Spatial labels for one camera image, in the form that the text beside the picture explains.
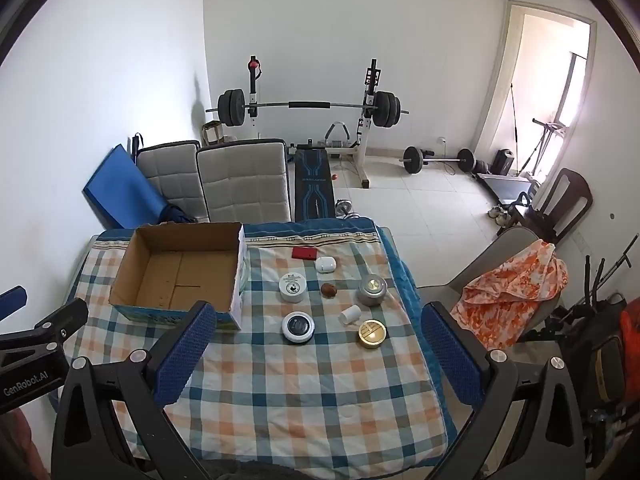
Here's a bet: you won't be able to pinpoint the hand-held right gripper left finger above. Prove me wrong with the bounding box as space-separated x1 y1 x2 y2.
50 301 218 480

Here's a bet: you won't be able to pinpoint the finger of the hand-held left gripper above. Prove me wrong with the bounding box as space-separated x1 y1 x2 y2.
0 286 27 322
0 299 89 357

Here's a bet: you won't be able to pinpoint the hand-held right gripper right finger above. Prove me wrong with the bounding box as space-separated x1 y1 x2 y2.
421 301 587 480

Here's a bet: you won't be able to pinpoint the gold round tin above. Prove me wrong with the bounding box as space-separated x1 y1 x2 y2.
357 319 388 349

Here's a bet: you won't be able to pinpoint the cardboard box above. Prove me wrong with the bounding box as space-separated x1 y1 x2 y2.
108 222 247 332

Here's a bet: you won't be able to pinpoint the silver round tin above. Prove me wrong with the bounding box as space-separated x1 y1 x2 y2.
357 274 388 307

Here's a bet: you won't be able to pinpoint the white tin with black lid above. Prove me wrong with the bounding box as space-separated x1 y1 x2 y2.
281 311 316 344

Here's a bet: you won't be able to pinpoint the white labelled jar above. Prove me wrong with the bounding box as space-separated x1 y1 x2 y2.
278 271 308 303

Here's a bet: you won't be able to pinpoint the orange patterned cloth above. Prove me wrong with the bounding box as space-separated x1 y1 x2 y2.
450 239 570 352

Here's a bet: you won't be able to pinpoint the grey chair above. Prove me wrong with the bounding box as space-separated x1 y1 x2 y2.
415 226 557 357

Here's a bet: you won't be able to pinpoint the plaid blanket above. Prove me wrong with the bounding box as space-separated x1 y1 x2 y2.
65 217 458 467

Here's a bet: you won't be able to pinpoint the blue cloth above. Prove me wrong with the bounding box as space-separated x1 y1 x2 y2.
159 204 197 224

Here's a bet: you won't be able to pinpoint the black backpack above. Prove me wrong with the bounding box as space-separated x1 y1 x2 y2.
559 296 628 413

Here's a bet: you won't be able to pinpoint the blue foam mat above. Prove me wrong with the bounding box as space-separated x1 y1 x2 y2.
82 144 168 229

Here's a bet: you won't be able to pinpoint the black treadmill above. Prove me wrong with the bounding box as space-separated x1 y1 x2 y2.
475 170 540 207

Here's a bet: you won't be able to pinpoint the chrome dumbbells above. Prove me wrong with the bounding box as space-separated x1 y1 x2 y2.
334 200 370 219

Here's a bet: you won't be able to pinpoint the white quilted chair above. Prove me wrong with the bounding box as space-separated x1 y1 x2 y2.
136 140 208 223
196 141 292 224

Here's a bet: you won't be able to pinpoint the dark wooden chair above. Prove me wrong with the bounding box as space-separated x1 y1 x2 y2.
510 167 594 244

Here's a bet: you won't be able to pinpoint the short barbell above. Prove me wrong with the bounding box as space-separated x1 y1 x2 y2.
400 146 476 176

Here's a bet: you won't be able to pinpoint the black heater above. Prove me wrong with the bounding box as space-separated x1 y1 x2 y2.
492 149 516 175

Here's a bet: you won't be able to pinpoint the black weight bench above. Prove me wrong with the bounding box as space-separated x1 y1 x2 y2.
293 144 335 222

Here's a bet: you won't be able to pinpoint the grey exercise machine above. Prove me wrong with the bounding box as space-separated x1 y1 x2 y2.
515 117 569 177

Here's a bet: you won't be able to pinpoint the white squat rack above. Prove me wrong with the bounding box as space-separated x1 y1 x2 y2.
245 55 385 190

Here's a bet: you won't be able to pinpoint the barbell with black plates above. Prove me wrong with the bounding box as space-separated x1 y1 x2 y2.
205 89 410 129

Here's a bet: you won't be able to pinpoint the door frame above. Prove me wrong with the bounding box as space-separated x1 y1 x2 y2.
477 0 599 181

